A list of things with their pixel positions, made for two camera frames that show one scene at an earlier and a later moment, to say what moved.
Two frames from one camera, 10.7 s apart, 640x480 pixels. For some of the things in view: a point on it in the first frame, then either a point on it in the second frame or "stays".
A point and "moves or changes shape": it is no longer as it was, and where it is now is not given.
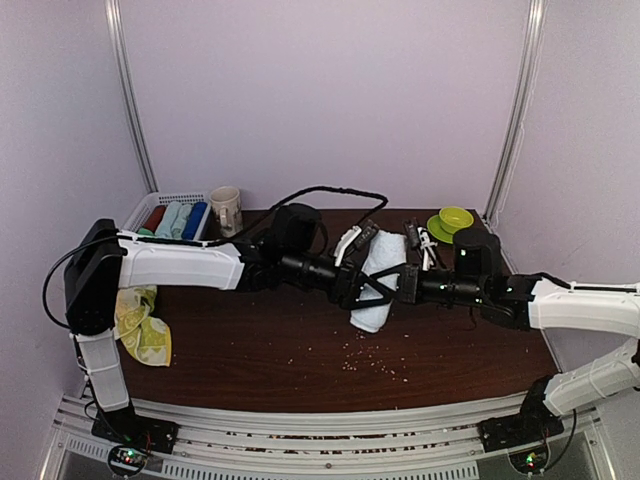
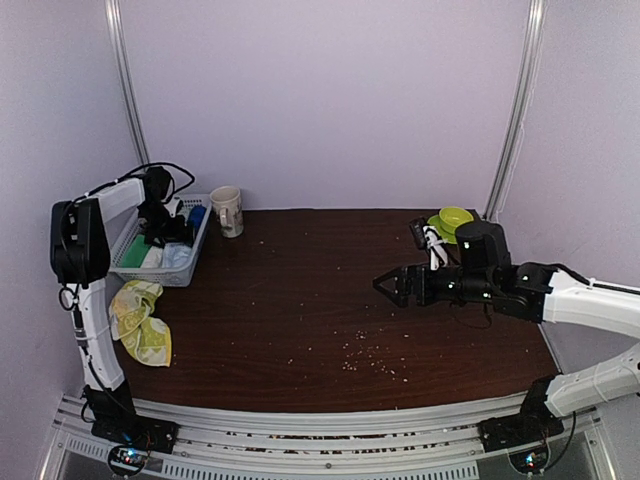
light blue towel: (384, 250) moves or changes shape
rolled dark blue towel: (194, 220) stays
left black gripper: (344, 291) -> (175, 235)
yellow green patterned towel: (147, 339) stays
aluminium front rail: (437, 441) stays
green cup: (453, 219) stays
